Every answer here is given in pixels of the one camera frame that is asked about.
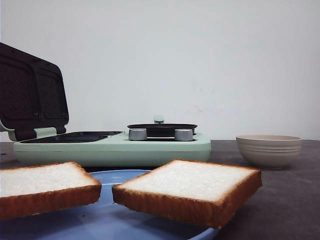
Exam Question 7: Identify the beige ribbed bowl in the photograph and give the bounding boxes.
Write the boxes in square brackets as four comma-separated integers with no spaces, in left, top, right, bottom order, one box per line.
[236,134,303,169]

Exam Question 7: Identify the bread slice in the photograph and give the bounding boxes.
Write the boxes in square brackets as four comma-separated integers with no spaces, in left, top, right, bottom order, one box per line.
[111,159,262,229]
[0,162,102,221]

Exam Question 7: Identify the right silver control knob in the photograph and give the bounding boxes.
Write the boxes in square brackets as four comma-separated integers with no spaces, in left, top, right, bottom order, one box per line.
[174,128,193,142]

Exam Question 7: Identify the left silver control knob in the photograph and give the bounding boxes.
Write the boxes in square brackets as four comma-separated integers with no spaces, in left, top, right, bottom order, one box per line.
[128,128,148,141]

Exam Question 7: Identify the breakfast maker hinged lid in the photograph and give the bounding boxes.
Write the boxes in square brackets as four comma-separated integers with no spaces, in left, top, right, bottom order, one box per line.
[0,43,69,142]

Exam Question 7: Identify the mint green breakfast maker base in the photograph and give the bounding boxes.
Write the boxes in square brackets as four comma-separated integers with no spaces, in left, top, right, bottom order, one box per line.
[13,131,211,167]

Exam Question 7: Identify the black round frying pan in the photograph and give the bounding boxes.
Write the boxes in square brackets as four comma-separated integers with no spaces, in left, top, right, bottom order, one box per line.
[127,115,198,138]

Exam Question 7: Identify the silver control knob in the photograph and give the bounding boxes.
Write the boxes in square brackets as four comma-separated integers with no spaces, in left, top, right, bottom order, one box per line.
[128,128,148,141]
[174,128,193,142]

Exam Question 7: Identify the blue round plate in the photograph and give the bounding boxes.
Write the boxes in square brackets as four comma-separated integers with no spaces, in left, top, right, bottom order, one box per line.
[0,169,219,240]

